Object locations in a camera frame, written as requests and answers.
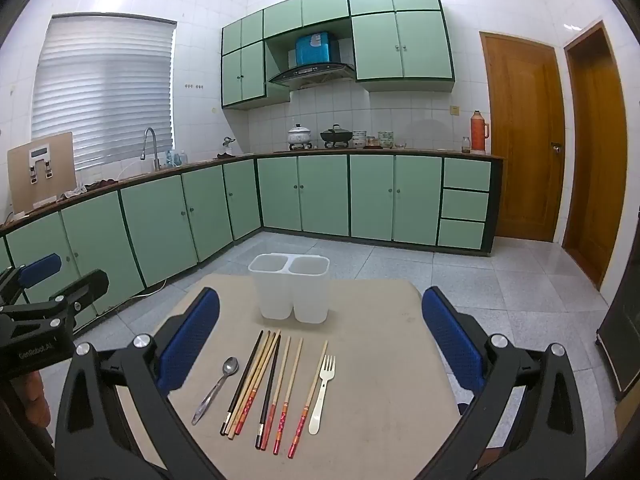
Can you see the green lower kitchen cabinets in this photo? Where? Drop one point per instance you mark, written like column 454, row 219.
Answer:
column 325, row 195

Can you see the small white device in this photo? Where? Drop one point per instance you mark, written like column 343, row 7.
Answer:
column 41, row 157

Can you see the wooden door with frame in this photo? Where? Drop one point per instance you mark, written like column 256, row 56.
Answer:
column 595, row 160

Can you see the red thermos flask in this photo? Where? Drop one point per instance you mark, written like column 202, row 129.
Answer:
column 480, row 132

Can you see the closed wooden door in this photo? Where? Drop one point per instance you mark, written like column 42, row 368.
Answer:
column 525, row 135

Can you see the brown board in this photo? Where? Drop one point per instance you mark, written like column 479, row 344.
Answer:
column 57, row 190

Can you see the small dark kettle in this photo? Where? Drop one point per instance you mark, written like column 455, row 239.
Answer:
column 228, row 142

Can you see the white lidded pot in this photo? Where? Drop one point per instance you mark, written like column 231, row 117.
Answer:
column 300, row 135

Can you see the metal spoon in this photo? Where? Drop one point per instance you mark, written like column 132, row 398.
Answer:
column 230, row 366

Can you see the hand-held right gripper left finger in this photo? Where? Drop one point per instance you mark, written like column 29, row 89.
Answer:
column 192, row 340

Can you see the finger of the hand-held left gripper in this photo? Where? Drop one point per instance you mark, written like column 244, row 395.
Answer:
column 87, row 285
column 40, row 269

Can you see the green cabinet drawer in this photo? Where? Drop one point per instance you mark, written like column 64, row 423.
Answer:
column 466, row 175
column 461, row 234
column 464, row 206

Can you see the cream plastic fork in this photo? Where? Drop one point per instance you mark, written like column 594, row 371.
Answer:
column 320, row 400

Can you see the metal kitchen faucet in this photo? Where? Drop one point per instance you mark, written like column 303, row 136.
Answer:
column 156, row 155

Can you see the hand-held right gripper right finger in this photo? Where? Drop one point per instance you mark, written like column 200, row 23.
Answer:
column 450, row 345

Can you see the dark cloth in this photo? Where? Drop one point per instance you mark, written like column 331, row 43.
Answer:
column 102, row 185

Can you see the black chopstick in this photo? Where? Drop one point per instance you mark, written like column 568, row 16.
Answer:
column 242, row 382
column 269, row 397

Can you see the stacked white bowls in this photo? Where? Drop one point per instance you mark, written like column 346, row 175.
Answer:
column 359, row 139

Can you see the black cabinet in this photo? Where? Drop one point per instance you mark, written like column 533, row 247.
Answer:
column 625, row 340

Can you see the green upper kitchen cabinets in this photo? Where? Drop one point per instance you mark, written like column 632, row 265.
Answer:
column 425, row 45

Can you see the small glass jar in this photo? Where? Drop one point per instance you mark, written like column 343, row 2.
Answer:
column 466, row 145

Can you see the dark kitchen countertop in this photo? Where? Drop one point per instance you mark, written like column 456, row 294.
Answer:
column 425, row 153

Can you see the white window blind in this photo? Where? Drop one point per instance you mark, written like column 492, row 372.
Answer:
column 100, row 90

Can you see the red-ended wooden chopstick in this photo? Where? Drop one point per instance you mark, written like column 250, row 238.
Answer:
column 244, row 417
column 284, row 417
column 273, row 405
column 301, row 420

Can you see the person's left hand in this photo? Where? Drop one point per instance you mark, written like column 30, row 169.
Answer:
column 32, row 400

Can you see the patterned bowl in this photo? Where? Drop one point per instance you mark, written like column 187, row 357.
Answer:
column 385, row 139

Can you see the clear plastic bottles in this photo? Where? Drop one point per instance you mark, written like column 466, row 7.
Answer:
column 175, row 159

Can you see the blue box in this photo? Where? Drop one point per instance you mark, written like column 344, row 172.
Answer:
column 315, row 50

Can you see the green kitchen cabinets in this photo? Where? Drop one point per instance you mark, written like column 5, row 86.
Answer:
column 425, row 45
column 325, row 195

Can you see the plain wooden chopstick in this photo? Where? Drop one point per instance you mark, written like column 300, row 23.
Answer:
column 247, row 382
column 253, row 385

